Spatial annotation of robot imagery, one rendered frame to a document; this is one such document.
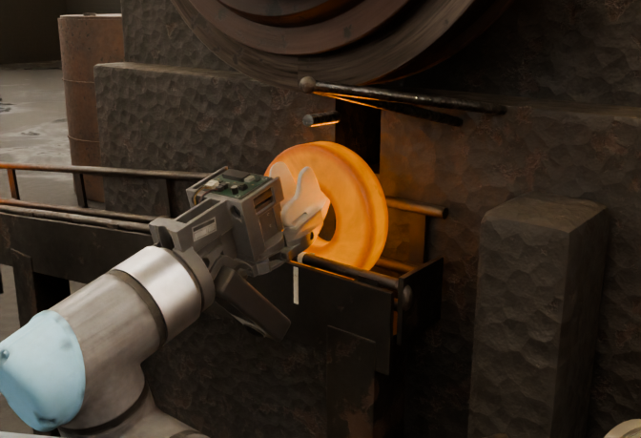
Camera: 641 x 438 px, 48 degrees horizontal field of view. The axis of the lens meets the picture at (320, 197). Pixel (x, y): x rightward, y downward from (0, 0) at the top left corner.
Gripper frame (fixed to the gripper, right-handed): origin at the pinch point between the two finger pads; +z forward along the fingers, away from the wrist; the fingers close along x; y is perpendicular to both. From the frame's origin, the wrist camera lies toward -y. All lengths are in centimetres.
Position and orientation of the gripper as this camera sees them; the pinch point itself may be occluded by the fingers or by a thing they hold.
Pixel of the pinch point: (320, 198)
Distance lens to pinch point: 75.2
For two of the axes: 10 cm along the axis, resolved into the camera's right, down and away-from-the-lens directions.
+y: -1.6, -8.8, -4.5
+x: -7.8, -1.7, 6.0
